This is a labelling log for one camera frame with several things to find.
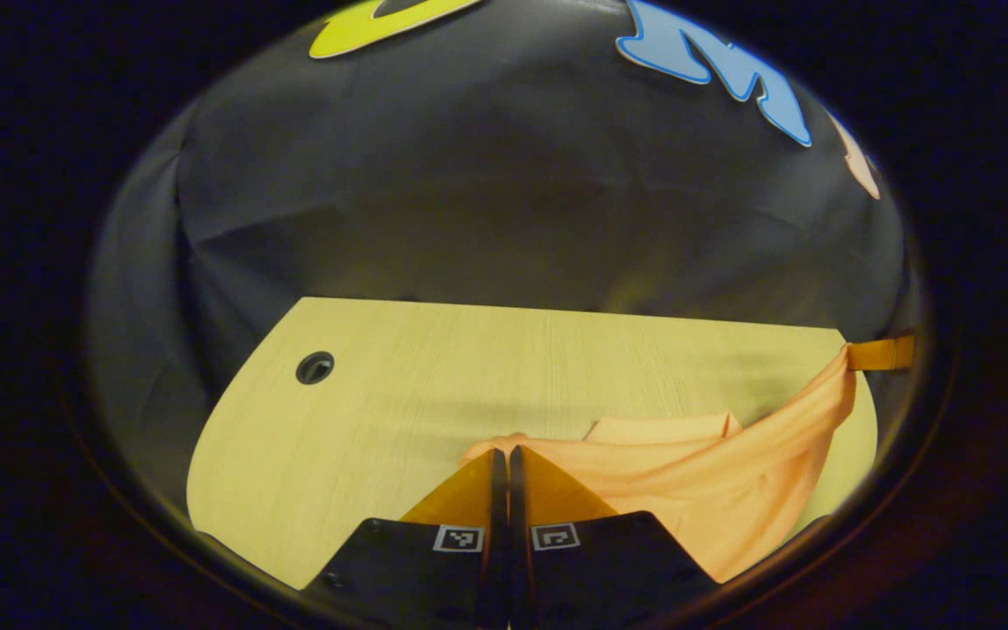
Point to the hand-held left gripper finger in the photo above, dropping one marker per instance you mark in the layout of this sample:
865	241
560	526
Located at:
498	525
520	525

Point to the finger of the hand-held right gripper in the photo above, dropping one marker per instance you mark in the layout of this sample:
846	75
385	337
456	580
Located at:
885	353

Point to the pale orange T-shirt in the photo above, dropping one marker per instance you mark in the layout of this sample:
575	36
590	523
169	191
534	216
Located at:
731	490

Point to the black backdrop cloth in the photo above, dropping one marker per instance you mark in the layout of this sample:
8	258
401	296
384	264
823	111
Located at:
469	175

